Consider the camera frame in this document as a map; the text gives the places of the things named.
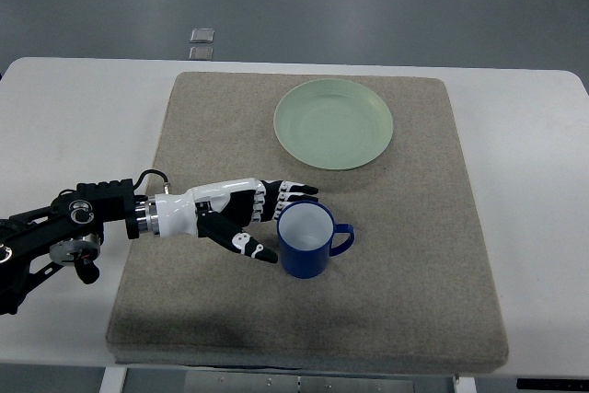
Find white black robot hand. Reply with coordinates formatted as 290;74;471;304
152;178;318;264

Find blue enamel mug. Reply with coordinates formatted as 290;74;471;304
276;201;355;279

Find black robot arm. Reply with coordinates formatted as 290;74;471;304
1;169;169;315

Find green plate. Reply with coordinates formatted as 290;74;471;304
273;78;394;170

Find lower floor socket plate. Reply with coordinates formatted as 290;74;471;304
189;46;214;61

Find black table control panel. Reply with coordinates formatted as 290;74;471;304
516;378;589;392

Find metal table frame bracket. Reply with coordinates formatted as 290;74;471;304
183;373;415;393

